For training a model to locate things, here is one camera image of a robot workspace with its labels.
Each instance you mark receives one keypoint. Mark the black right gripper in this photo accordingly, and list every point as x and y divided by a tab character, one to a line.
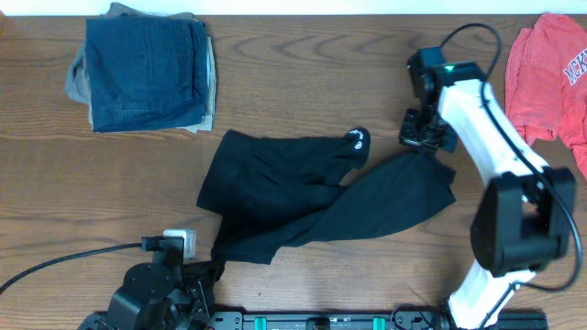
420	136

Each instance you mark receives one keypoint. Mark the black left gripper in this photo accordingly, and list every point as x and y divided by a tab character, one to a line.
202	273

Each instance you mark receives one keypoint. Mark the black t-shirt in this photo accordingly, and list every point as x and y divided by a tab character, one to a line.
287	192

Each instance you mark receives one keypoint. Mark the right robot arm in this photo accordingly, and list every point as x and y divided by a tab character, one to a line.
524	220

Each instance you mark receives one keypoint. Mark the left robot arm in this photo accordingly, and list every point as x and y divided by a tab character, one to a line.
169	293

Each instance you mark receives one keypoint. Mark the red printed t-shirt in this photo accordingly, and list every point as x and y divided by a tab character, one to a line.
545	84

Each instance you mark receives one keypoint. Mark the folded navy blue trousers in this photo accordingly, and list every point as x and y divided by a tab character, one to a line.
146	73

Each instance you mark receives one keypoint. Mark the folded khaki beige trousers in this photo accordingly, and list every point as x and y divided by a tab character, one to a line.
77	86

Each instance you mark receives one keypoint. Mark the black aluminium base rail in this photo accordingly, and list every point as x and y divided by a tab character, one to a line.
371	321

